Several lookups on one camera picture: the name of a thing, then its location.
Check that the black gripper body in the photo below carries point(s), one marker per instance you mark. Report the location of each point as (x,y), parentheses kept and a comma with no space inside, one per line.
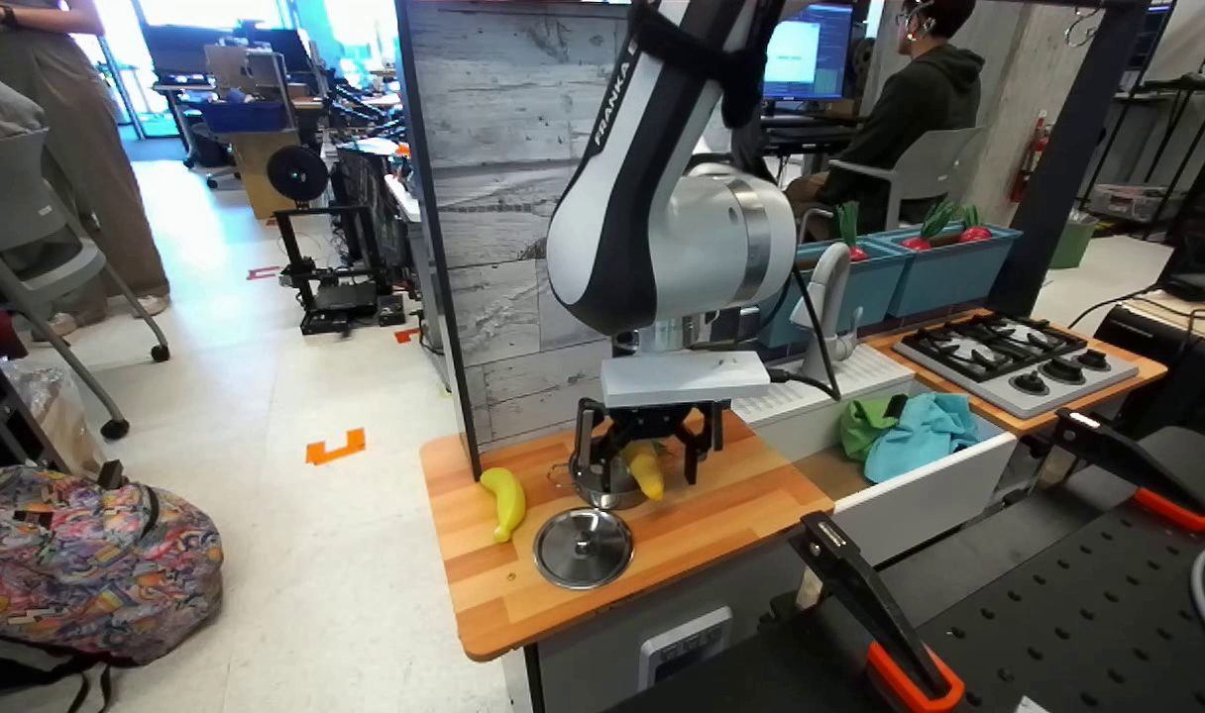
(657,422)

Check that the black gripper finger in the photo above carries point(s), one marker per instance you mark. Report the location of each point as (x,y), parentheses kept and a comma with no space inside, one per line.
(704,443)
(591,459)

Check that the yellow banana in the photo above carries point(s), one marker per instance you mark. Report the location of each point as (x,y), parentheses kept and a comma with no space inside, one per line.
(648,471)

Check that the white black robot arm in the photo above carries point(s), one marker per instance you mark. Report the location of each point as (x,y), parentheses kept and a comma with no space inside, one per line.
(657,199)

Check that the wooden counter board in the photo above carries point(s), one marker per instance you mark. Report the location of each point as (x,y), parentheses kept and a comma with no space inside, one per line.
(706,521)

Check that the yellow banana plush toy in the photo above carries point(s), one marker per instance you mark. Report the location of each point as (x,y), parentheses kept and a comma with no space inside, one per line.
(504,500)

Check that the grey toy faucet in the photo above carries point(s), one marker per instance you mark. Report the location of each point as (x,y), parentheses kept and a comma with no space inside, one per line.
(836,298)

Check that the grey counter cabinet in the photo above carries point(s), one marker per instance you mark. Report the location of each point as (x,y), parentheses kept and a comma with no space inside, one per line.
(590,666)

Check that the white toy sink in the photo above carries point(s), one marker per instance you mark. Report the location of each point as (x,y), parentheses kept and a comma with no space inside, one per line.
(922,497)

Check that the red radish toy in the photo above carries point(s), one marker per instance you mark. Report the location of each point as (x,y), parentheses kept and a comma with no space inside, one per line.
(850,230)
(944,226)

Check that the grey toy stove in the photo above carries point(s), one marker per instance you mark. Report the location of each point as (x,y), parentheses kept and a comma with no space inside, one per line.
(1013,364)

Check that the wooden stove counter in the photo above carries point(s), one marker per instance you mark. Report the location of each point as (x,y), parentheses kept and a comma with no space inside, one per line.
(1105,389)

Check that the steel pot lid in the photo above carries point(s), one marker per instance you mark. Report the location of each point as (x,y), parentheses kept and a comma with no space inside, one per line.
(586,548)

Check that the green cloth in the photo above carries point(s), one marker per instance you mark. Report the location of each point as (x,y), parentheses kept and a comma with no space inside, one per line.
(863,427)

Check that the teal cloth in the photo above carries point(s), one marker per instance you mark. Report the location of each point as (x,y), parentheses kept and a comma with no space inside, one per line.
(927,431)

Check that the marble backsplash panel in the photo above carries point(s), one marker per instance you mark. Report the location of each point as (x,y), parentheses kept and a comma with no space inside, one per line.
(496,199)

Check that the black 3D printer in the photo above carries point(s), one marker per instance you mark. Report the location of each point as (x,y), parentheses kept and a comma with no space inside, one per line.
(338,282)

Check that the white plastic chair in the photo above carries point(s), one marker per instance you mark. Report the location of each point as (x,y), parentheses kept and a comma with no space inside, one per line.
(927,164)

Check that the computer monitor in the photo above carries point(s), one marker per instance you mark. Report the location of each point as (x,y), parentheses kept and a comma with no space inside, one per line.
(796,52)

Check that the seated person dark hoodie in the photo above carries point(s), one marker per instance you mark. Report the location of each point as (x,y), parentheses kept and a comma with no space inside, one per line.
(922,105)

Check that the black filament spool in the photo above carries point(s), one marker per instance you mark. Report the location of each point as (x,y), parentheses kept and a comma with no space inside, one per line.
(301,173)

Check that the black pillar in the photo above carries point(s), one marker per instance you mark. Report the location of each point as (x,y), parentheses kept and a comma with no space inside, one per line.
(1071,144)

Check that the colourful patterned backpack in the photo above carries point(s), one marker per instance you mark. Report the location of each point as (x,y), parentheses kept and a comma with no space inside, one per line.
(89,570)

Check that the black office chair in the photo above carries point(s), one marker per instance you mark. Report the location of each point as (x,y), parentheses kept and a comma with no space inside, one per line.
(1202,224)

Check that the standing person beige trousers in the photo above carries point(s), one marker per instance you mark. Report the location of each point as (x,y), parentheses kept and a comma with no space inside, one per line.
(89,162)

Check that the grey office chair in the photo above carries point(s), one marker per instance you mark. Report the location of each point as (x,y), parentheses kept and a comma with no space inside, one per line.
(32,251)

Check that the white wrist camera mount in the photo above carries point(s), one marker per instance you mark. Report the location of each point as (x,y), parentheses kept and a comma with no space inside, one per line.
(684,382)

